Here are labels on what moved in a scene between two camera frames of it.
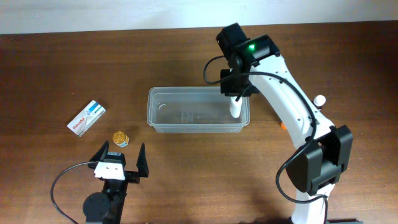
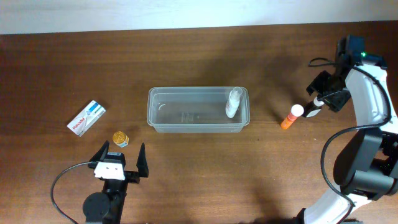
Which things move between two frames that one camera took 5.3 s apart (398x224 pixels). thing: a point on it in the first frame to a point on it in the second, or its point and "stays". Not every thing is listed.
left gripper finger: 142,162 stays
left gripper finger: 102,152 stays
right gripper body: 233,86 to 333,98
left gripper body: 131,176 stays
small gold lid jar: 120,139 stays
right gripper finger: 239,96 to 333,95
